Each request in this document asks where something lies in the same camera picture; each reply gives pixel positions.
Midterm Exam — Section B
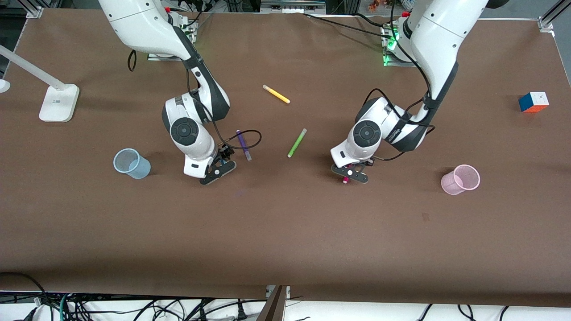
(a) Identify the purple marker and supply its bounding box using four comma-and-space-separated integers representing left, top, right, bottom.
236, 130, 252, 161

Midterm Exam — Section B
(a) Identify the green marker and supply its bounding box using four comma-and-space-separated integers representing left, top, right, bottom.
287, 128, 308, 158

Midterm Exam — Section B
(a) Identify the blue mesh cup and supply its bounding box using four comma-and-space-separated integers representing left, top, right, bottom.
113, 148, 151, 180

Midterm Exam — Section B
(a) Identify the yellow marker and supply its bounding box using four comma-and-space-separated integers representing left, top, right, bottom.
262, 84, 291, 104

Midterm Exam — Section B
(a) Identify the translucent plastic cup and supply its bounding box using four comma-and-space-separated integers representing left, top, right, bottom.
441, 164, 481, 196

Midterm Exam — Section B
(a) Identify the wooden table support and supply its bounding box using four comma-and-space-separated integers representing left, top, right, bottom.
258, 285, 291, 321

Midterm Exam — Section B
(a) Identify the white desk lamp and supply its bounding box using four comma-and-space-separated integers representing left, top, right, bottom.
0, 45, 80, 123

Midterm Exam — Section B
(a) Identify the multicoloured puzzle cube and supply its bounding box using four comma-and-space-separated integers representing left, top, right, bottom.
518, 91, 550, 113

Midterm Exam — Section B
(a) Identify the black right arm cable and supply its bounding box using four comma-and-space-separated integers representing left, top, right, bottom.
185, 67, 263, 152

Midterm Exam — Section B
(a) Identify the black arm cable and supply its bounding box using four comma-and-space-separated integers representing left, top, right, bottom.
185, 67, 263, 152
366, 88, 436, 161

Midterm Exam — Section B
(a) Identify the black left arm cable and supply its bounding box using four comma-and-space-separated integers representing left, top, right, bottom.
366, 88, 436, 161

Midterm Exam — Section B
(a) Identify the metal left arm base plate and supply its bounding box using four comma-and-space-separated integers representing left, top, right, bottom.
381, 25, 418, 67

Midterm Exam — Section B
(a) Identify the green cable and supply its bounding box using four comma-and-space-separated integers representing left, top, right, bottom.
59, 293, 73, 321

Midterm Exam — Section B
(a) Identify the aluminium frame corner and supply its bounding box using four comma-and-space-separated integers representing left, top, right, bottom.
538, 0, 571, 33
20, 0, 45, 19

